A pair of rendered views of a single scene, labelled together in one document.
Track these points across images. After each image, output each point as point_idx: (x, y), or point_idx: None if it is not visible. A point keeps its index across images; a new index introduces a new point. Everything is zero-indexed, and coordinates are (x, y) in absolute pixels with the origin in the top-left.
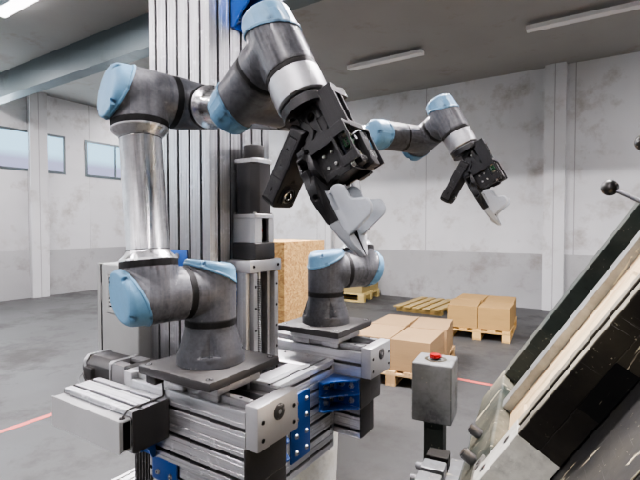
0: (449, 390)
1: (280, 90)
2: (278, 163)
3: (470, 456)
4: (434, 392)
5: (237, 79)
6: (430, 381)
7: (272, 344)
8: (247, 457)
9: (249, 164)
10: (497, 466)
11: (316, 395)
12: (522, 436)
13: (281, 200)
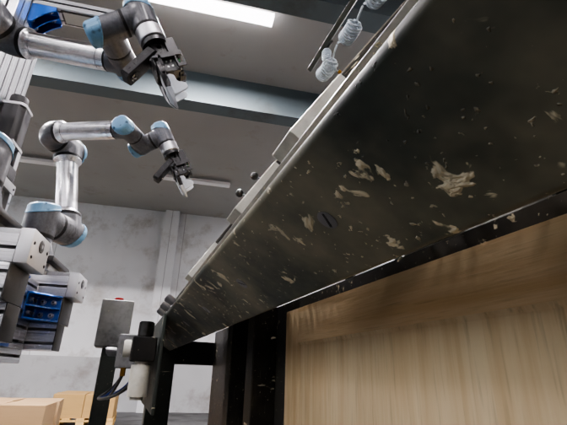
0: (129, 319)
1: (148, 29)
2: (137, 58)
3: (168, 304)
4: (117, 321)
5: (116, 17)
6: (116, 313)
7: None
8: (10, 270)
9: (18, 105)
10: (203, 258)
11: (23, 302)
12: (217, 243)
13: (132, 76)
